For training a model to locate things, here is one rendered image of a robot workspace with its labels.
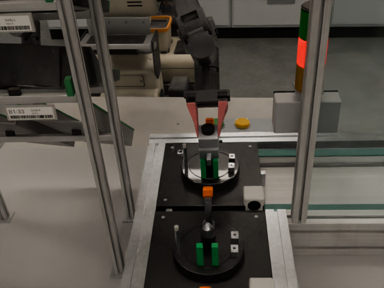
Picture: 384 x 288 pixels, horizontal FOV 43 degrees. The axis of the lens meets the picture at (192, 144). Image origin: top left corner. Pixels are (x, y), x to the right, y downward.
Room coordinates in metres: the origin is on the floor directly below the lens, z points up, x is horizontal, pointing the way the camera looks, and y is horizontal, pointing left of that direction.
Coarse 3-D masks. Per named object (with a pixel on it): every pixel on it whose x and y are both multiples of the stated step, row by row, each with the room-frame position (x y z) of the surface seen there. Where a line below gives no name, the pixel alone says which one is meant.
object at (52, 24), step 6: (48, 24) 4.11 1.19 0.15; (54, 24) 4.08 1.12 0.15; (60, 24) 4.07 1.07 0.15; (78, 24) 4.05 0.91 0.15; (84, 24) 4.04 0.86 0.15; (54, 30) 4.11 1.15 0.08; (60, 30) 4.11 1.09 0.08; (78, 30) 4.08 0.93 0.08; (84, 30) 4.08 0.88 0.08; (54, 36) 4.12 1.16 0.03; (60, 36) 4.11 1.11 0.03
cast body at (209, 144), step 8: (200, 128) 0.91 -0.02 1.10; (208, 128) 0.89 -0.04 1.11; (216, 128) 0.90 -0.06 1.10; (200, 136) 0.88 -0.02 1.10; (208, 136) 0.88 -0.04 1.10; (216, 136) 0.88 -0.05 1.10; (200, 144) 0.88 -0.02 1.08; (208, 144) 0.88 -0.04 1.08; (216, 144) 0.87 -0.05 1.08; (200, 152) 0.88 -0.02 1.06; (208, 152) 0.87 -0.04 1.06; (216, 152) 0.87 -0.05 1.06; (208, 160) 0.86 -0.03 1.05
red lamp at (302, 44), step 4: (300, 40) 0.77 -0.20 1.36; (300, 44) 0.77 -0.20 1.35; (304, 44) 0.76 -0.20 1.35; (300, 48) 0.77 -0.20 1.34; (304, 48) 0.76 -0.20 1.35; (300, 52) 0.77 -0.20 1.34; (304, 52) 0.76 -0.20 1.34; (300, 56) 0.77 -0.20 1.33; (304, 56) 0.76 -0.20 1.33; (300, 60) 0.77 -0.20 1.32; (304, 60) 0.76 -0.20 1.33; (300, 64) 0.77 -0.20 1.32
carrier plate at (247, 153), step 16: (176, 144) 1.03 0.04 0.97; (192, 144) 1.03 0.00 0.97; (224, 144) 1.02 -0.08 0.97; (240, 144) 1.02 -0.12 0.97; (256, 144) 1.01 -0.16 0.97; (176, 160) 0.96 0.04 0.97; (240, 160) 0.95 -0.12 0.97; (256, 160) 0.94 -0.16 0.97; (176, 176) 0.90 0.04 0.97; (240, 176) 0.89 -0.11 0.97; (256, 176) 0.88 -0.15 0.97; (160, 192) 0.85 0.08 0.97; (176, 192) 0.84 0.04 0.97; (192, 192) 0.84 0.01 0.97; (224, 192) 0.83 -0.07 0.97; (240, 192) 0.83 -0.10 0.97; (160, 208) 0.80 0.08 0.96; (176, 208) 0.80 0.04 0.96; (192, 208) 0.80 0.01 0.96; (224, 208) 0.79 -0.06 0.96; (240, 208) 0.79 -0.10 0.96
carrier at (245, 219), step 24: (168, 216) 0.77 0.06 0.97; (192, 216) 0.76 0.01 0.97; (216, 216) 0.76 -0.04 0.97; (240, 216) 0.75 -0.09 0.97; (264, 216) 0.75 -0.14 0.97; (168, 240) 0.70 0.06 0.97; (192, 240) 0.67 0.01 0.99; (216, 240) 0.67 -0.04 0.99; (240, 240) 0.67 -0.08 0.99; (264, 240) 0.68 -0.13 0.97; (168, 264) 0.63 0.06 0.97; (192, 264) 0.62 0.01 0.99; (216, 264) 0.61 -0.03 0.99; (240, 264) 0.62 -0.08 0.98; (264, 264) 0.62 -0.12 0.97
